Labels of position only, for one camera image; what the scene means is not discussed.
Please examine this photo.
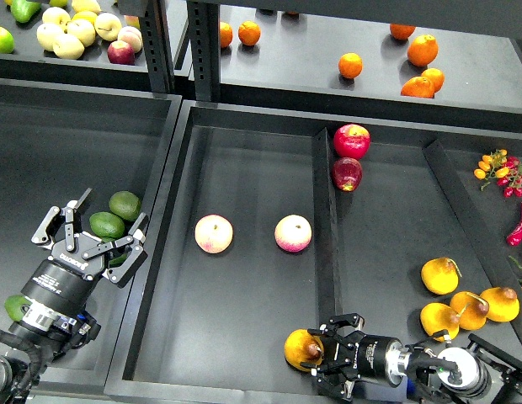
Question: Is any green avocado middle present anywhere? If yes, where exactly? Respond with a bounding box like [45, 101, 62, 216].
[89, 211, 125, 239]

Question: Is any black left tray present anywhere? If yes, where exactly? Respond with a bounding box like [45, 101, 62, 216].
[0, 79, 184, 395]

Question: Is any green avocado lower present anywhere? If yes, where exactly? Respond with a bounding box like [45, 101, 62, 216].
[102, 237, 127, 268]

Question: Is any pink apple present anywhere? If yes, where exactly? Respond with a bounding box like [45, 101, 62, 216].
[274, 215, 312, 253]
[194, 214, 233, 254]

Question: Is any black tray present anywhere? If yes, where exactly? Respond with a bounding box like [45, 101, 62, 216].
[0, 79, 184, 395]
[106, 102, 522, 403]

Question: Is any cherry tomato bunch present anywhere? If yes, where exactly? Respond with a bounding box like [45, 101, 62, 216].
[473, 149, 522, 198]

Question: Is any dark red apple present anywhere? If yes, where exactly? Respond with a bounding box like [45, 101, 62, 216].
[331, 157, 363, 192]

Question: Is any orange on shelf left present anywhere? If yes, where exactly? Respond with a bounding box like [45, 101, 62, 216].
[220, 21, 233, 49]

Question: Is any pink apple left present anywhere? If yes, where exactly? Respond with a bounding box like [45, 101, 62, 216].
[194, 214, 233, 254]

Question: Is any small orange right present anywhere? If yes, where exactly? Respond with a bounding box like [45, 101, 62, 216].
[421, 67, 445, 93]

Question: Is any pink peach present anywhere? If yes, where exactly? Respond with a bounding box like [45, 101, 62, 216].
[117, 26, 143, 54]

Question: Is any pale yellow pear front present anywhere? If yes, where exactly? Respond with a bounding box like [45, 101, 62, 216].
[52, 34, 85, 60]

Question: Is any black shelf post right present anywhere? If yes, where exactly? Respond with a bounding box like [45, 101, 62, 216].
[186, 1, 221, 103]

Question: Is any black shelf post left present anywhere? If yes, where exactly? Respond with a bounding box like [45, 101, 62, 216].
[140, 0, 175, 93]

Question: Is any pale yellow pear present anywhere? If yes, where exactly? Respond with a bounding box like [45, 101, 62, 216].
[94, 13, 122, 42]
[42, 7, 71, 32]
[67, 19, 96, 47]
[36, 23, 64, 51]
[52, 34, 85, 60]

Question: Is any large orange on shelf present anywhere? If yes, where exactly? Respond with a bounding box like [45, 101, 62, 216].
[407, 35, 439, 67]

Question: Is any pale yellow pear left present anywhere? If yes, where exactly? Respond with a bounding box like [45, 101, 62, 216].
[36, 23, 64, 51]

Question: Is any orange on shelf middle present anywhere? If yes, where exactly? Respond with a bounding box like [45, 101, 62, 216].
[338, 52, 363, 79]

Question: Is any black centre tray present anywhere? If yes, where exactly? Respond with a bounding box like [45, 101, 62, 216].
[106, 102, 522, 403]

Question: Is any red apple on shelf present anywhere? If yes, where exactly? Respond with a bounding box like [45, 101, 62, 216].
[107, 40, 136, 66]

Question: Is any pale yellow pear middle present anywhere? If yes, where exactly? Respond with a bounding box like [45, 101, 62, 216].
[67, 19, 96, 47]

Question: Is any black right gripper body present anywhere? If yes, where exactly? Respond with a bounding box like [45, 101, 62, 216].
[321, 331, 406, 387]

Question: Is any pale yellow pear back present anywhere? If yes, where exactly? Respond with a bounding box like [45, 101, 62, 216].
[42, 7, 71, 32]

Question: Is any yellow pear centre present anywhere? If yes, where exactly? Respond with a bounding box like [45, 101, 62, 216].
[450, 291, 489, 331]

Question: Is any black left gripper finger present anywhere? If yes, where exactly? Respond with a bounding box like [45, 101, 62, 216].
[82, 212, 148, 260]
[31, 188, 93, 253]

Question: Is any light green avocado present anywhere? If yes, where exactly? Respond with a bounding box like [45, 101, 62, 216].
[4, 295, 32, 322]

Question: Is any yellow pear lower left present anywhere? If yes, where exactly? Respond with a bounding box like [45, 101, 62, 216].
[420, 302, 460, 342]

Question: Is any yellow pear upper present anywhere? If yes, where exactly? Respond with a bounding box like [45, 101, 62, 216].
[421, 257, 461, 295]

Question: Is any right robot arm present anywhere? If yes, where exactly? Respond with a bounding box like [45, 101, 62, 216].
[300, 313, 522, 403]

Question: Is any black shelf post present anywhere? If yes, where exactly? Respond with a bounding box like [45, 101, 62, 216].
[140, 0, 175, 93]
[186, 1, 221, 103]

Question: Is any green avocado top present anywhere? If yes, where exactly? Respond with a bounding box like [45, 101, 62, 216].
[109, 190, 141, 222]

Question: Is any green apple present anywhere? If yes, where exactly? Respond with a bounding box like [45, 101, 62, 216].
[0, 26, 15, 54]

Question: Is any orange front right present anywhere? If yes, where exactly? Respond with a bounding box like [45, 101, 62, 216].
[401, 76, 435, 98]

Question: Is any pink apple right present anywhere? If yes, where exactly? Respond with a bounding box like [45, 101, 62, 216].
[274, 215, 312, 253]

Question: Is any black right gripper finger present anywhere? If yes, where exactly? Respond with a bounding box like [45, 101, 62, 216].
[307, 313, 365, 342]
[311, 361, 356, 400]

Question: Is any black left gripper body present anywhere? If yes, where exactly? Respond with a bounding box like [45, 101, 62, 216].
[19, 231, 149, 316]

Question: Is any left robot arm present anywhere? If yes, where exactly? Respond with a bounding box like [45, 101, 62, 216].
[0, 191, 149, 403]

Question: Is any green pepper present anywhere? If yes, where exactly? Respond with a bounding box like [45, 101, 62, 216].
[10, 0, 41, 24]

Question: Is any bright red apple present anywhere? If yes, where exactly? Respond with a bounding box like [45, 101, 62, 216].
[333, 124, 370, 160]

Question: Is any pale yellow pear right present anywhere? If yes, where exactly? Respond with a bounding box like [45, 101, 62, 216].
[94, 13, 122, 42]

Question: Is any yellow pear with brown end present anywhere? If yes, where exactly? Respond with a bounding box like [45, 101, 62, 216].
[284, 328, 324, 372]

